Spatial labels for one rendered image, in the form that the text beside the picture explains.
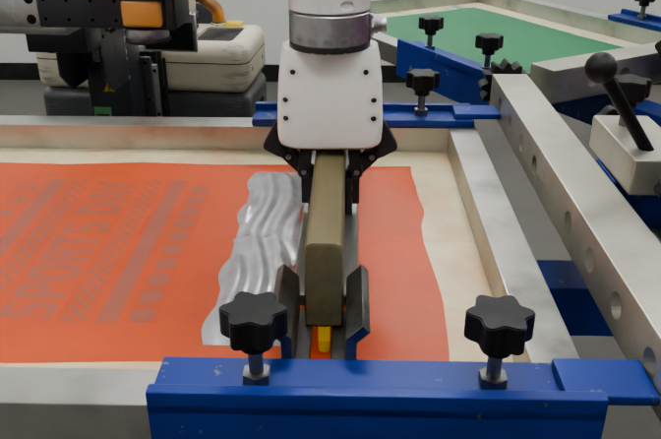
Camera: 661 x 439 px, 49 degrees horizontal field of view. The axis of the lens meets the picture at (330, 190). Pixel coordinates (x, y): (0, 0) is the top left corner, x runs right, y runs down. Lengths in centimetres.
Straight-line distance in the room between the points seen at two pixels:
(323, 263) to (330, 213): 6
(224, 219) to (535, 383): 42
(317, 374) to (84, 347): 22
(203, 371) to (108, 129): 57
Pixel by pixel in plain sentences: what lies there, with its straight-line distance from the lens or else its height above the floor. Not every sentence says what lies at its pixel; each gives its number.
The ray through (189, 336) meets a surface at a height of 96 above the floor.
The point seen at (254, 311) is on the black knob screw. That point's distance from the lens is 47.
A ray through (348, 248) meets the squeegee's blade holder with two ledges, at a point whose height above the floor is 100.
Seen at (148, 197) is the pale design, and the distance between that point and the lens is 89.
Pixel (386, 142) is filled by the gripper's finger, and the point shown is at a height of 107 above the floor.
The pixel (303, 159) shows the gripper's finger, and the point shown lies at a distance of 71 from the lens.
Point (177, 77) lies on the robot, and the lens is 183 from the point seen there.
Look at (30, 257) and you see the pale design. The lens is 80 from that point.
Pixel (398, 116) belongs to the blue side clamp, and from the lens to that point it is 100.
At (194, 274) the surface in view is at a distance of 72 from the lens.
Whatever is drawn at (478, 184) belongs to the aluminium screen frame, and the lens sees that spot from 83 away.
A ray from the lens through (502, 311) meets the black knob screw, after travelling 48.
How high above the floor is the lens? 133
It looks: 25 degrees down
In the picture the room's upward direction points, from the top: straight up
